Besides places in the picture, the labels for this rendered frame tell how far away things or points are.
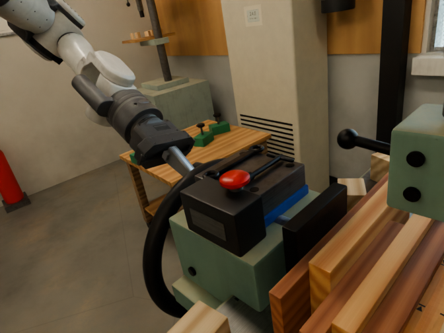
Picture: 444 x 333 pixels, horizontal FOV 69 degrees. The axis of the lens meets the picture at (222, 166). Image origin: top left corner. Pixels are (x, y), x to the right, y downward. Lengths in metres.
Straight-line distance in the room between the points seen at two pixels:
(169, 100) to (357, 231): 2.20
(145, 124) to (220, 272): 0.34
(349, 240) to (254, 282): 0.09
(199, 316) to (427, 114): 0.25
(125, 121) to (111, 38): 2.69
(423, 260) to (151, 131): 0.45
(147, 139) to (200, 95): 2.03
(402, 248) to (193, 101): 2.31
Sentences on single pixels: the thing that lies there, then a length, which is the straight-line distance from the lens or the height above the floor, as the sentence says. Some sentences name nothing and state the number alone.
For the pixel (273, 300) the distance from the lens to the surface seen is 0.28.
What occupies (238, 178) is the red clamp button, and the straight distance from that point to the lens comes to 0.31.
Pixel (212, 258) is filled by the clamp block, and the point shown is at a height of 0.94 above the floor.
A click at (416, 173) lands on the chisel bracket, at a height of 1.04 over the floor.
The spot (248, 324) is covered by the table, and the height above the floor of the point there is 0.90.
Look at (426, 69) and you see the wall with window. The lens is 1.72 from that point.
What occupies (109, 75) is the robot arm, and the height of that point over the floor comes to 1.09.
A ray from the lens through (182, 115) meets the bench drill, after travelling 2.51.
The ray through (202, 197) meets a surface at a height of 1.01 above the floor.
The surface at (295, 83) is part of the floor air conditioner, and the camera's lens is 1.79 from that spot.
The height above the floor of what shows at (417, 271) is 0.95.
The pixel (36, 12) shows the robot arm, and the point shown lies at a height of 1.22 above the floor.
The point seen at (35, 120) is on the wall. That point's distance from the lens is 3.14.
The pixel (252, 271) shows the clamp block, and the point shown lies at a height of 0.95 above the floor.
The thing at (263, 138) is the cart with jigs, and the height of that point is 0.52.
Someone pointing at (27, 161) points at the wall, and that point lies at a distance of 3.20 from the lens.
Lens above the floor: 1.17
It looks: 25 degrees down
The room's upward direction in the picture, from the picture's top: 10 degrees counter-clockwise
